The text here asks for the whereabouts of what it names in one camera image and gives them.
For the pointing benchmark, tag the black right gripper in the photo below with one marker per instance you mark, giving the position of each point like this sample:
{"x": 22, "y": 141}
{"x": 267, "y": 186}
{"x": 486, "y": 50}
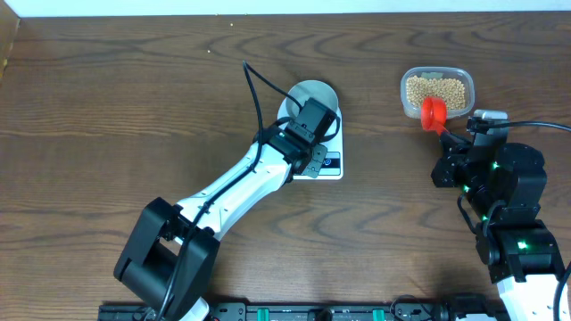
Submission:
{"x": 454, "y": 149}

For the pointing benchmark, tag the white digital kitchen scale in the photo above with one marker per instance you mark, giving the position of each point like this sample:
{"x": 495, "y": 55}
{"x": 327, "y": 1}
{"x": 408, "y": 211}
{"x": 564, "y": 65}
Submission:
{"x": 332, "y": 165}

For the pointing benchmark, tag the grey plastic bowl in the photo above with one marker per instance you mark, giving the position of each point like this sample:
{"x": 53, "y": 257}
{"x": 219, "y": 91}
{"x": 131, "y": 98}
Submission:
{"x": 305, "y": 90}

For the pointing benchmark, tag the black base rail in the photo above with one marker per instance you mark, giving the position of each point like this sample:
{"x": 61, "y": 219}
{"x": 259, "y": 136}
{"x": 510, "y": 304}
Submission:
{"x": 460, "y": 306}

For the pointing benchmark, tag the red plastic scoop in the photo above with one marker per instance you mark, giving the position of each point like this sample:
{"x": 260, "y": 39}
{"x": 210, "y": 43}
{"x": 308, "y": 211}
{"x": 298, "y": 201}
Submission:
{"x": 433, "y": 115}

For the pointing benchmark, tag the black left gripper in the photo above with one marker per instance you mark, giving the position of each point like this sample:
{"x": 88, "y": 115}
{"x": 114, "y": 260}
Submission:
{"x": 310, "y": 168}

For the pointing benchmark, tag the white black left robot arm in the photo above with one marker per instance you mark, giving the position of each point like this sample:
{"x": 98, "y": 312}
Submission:
{"x": 169, "y": 256}

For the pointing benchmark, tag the clear container of soybeans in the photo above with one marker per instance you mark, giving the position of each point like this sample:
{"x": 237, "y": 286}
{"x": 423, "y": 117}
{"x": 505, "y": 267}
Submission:
{"x": 453, "y": 85}

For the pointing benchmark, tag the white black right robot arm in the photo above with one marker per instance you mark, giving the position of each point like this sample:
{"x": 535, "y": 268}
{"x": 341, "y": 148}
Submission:
{"x": 503, "y": 183}

